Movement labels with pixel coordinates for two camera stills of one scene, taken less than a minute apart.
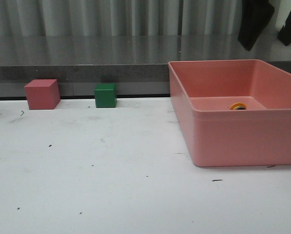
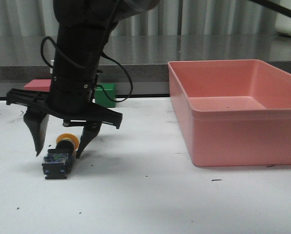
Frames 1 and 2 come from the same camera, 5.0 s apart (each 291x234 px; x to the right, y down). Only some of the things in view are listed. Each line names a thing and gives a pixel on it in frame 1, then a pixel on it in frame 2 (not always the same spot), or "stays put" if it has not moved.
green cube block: x=105 y=95 stays put
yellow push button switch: x=239 y=106 -> x=56 y=163
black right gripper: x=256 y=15 -> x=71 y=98
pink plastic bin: x=268 y=132 stays put
